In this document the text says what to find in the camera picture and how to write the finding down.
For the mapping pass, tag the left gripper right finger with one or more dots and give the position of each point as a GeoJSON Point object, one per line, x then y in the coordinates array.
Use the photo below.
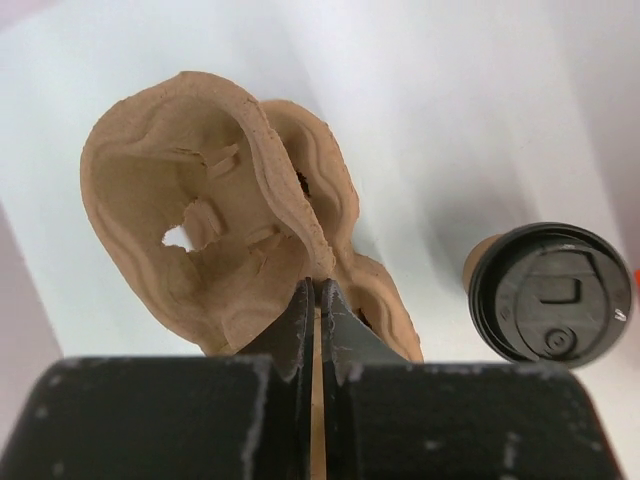
{"type": "Point", "coordinates": [388, 418]}

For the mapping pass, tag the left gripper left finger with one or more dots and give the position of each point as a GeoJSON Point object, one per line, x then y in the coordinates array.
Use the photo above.
{"type": "Point", "coordinates": [245, 416]}

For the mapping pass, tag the black coffee cup lid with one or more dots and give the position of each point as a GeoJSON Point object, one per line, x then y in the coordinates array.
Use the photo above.
{"type": "Point", "coordinates": [551, 292]}

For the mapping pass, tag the single pulp cup carrier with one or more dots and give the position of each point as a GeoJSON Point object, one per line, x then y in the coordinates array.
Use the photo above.
{"type": "Point", "coordinates": [192, 193]}

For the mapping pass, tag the single brown paper cup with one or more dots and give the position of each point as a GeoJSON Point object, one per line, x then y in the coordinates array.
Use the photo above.
{"type": "Point", "coordinates": [474, 257]}

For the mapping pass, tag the brown pulp cup carrier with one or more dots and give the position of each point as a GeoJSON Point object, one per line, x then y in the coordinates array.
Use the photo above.
{"type": "Point", "coordinates": [367, 285]}

